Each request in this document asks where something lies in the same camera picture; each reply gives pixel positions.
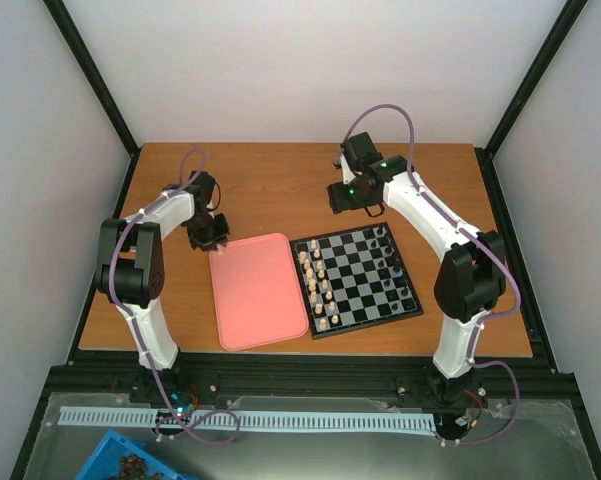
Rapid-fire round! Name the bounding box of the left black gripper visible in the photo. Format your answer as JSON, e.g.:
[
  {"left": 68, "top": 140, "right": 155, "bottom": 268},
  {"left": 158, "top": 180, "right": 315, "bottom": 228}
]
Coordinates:
[{"left": 187, "top": 214, "right": 231, "bottom": 252}]

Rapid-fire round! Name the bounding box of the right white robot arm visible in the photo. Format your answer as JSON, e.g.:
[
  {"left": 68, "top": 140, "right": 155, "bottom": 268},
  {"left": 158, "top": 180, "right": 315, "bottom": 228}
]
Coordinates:
[{"left": 327, "top": 132, "right": 506, "bottom": 405}]

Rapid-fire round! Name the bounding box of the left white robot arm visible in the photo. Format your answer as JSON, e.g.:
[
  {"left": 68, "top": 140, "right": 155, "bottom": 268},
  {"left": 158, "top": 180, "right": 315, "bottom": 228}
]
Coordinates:
[{"left": 95, "top": 171, "right": 229, "bottom": 403}]

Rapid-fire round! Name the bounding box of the left controller board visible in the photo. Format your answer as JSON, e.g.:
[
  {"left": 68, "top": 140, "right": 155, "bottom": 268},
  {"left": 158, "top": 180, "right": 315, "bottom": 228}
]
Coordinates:
[{"left": 169, "top": 385, "right": 199, "bottom": 418}]

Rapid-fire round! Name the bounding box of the controller board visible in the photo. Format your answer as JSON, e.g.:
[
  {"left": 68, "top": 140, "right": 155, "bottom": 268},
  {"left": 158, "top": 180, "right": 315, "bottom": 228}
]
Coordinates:
[
  {"left": 169, "top": 385, "right": 199, "bottom": 418},
  {"left": 455, "top": 389, "right": 484, "bottom": 436}
]

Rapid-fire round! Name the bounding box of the right controller board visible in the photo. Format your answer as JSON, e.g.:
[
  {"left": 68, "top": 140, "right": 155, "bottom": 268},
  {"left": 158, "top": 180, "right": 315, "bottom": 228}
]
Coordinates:
[{"left": 455, "top": 389, "right": 484, "bottom": 436}]

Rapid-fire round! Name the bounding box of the pink plastic tray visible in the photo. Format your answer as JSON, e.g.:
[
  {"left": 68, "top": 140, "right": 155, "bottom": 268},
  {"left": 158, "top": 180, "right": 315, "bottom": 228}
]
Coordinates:
[{"left": 209, "top": 233, "right": 309, "bottom": 351}]

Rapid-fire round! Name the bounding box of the black white chessboard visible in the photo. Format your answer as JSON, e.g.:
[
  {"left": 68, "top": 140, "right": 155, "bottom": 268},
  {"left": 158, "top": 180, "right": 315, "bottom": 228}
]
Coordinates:
[{"left": 290, "top": 222, "right": 424, "bottom": 340}]

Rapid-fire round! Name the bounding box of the blue plastic bin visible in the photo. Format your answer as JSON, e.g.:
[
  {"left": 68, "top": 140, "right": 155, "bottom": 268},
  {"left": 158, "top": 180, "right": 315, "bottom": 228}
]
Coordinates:
[{"left": 75, "top": 430, "right": 195, "bottom": 480}]

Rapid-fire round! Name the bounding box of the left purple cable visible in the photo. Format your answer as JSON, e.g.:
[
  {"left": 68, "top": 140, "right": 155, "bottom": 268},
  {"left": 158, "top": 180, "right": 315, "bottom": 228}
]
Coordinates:
[{"left": 108, "top": 147, "right": 241, "bottom": 446}]

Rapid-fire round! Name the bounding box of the purple cable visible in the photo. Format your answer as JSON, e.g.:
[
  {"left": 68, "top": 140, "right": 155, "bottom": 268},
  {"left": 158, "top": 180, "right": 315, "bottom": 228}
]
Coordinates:
[
  {"left": 340, "top": 103, "right": 522, "bottom": 447},
  {"left": 108, "top": 147, "right": 241, "bottom": 446}
]

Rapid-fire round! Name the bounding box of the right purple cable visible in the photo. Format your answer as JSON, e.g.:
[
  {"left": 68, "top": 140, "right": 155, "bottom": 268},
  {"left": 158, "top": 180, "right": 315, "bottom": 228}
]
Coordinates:
[{"left": 340, "top": 103, "right": 522, "bottom": 447}]

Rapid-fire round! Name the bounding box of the light blue cable duct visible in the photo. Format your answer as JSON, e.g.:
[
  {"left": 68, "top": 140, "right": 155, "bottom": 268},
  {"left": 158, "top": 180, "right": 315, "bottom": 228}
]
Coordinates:
[{"left": 57, "top": 406, "right": 436, "bottom": 436}]

